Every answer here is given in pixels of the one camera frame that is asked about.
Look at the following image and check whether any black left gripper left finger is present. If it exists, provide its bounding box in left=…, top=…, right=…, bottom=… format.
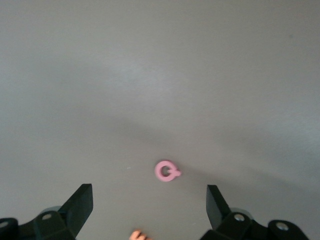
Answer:
left=0, top=183, right=94, bottom=240

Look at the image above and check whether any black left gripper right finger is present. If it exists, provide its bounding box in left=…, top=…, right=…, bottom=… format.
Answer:
left=199, top=184, right=311, bottom=240

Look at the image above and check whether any orange letter E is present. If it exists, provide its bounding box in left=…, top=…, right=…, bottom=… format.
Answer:
left=129, top=228, right=152, bottom=240

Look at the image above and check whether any pink letter Q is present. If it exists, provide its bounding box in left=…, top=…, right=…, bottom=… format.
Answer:
left=154, top=159, right=182, bottom=183

